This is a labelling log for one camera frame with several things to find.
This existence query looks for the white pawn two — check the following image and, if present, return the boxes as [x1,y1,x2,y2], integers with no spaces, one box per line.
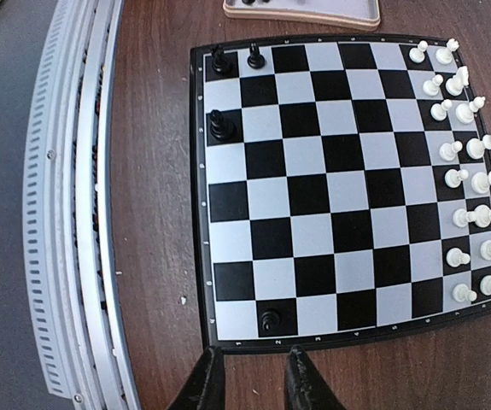
[422,74,444,97]

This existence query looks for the black rook corner piece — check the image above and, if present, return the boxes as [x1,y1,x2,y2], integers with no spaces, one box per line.
[211,45,231,75]

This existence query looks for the white pawn six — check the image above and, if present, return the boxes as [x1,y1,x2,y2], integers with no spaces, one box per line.
[453,208,476,228]

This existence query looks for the white pawn one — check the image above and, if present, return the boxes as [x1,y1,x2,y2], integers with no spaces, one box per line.
[409,40,428,64]

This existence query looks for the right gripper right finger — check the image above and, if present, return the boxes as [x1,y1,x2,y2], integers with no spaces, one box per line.
[284,345,345,410]

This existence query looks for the white pawn seven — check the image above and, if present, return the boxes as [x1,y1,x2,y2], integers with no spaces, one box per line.
[446,247,471,268]

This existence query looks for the aluminium front rail frame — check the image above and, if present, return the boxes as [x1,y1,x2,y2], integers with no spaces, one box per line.
[22,1,140,409]

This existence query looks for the white rook far left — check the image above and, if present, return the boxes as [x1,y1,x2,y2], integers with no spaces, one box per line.
[435,38,459,65]

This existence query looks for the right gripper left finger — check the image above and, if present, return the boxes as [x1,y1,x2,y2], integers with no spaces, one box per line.
[167,347,225,410]

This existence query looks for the white bishop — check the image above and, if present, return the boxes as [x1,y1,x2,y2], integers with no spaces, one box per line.
[474,204,491,228]
[455,97,486,124]

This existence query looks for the white queen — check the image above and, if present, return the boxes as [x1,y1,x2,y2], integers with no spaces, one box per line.
[466,132,491,159]

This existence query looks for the white pawn three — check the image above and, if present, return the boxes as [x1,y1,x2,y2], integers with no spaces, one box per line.
[430,99,453,121]

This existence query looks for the black pawn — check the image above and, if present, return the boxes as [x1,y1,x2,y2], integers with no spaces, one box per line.
[247,43,266,69]
[260,309,280,332]

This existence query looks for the white pawn five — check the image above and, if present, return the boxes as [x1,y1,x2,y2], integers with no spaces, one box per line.
[444,169,469,189]

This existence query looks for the white bishop right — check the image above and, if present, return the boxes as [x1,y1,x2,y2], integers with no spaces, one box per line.
[474,204,491,228]

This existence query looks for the pile of black chess pieces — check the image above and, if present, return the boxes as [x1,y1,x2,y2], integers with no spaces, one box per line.
[242,0,271,7]

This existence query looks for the white king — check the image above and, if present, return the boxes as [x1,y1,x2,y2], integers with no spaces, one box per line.
[471,171,491,194]

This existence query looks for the wooden tray with mirror base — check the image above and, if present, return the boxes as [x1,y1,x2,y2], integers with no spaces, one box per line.
[223,0,381,31]

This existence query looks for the white bishop left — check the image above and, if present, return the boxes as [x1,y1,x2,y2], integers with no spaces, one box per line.
[455,97,486,124]

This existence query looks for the black bishop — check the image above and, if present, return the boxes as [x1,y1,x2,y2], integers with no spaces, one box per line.
[208,109,236,141]

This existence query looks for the black and grey chessboard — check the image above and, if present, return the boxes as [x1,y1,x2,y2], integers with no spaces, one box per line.
[190,34,491,354]

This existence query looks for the white pawn eight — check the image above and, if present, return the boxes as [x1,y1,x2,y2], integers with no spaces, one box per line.
[452,284,477,302]

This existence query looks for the white knight left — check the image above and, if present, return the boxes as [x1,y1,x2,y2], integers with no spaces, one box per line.
[445,66,469,96]

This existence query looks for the white pawn four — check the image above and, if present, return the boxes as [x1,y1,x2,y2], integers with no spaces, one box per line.
[439,141,463,161]

